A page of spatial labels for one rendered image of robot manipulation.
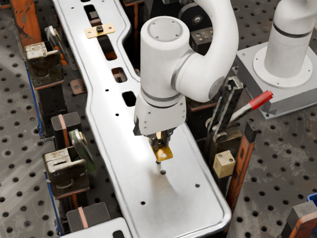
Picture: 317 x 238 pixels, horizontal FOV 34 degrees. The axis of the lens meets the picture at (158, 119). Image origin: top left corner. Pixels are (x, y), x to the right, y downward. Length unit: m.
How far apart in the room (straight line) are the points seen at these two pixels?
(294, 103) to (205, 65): 0.87
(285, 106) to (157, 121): 0.74
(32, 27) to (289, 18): 0.84
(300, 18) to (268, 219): 0.57
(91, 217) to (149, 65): 0.41
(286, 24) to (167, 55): 0.72
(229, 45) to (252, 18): 1.16
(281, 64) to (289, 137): 0.23
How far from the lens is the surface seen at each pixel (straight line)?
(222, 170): 1.16
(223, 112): 1.14
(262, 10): 2.09
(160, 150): 1.15
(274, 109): 1.69
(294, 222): 0.98
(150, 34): 0.89
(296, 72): 1.71
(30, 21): 1.81
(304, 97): 1.73
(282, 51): 1.62
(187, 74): 0.89
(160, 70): 0.91
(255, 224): 1.50
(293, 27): 1.55
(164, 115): 1.03
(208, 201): 1.17
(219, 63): 0.88
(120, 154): 1.22
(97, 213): 1.17
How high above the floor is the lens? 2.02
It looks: 52 degrees down
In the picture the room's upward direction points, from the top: 3 degrees clockwise
